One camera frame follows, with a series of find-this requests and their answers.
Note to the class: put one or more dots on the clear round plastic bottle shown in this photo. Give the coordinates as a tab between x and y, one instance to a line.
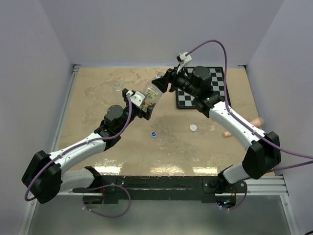
117	86

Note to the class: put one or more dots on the pink wooden pin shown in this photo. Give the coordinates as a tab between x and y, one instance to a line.
258	122

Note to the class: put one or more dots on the aluminium frame rail left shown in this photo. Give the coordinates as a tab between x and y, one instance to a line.
59	127

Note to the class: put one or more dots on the black white checkerboard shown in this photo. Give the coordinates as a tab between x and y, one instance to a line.
186	101

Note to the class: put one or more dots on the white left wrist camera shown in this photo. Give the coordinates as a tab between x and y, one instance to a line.
137	98

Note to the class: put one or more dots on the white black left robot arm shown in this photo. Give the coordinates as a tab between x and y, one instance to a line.
43	176

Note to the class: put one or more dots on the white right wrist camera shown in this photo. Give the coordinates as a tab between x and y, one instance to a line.
184	59

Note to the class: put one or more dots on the white bottle cap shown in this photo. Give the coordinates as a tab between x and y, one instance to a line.
193	127

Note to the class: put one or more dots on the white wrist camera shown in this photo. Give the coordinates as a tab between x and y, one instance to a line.
184	59
137	98

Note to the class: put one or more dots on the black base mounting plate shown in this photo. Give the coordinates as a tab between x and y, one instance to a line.
161	188

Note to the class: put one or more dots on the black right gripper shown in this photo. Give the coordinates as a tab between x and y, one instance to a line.
162	83

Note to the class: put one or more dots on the clear square plastic bottle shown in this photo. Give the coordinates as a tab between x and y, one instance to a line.
152	93

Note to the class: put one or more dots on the aluminium frame rail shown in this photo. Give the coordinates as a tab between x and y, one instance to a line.
59	127
83	179

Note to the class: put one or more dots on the aluminium frame rail front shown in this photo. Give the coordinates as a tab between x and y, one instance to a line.
83	179

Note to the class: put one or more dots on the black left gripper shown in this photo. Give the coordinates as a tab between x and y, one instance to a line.
146	115

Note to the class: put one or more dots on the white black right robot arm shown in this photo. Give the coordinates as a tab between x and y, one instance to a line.
261	152

